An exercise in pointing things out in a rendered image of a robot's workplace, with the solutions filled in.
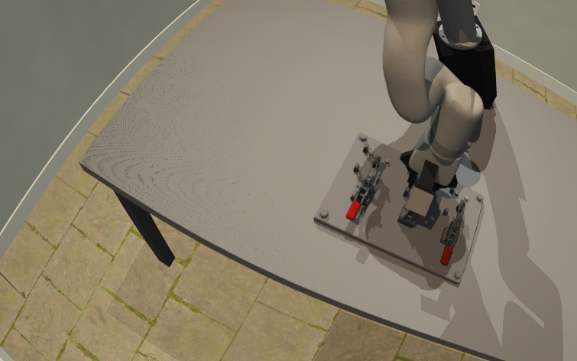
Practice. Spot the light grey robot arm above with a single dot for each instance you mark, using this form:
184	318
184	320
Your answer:
417	88

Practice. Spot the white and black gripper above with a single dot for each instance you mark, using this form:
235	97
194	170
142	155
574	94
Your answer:
414	161

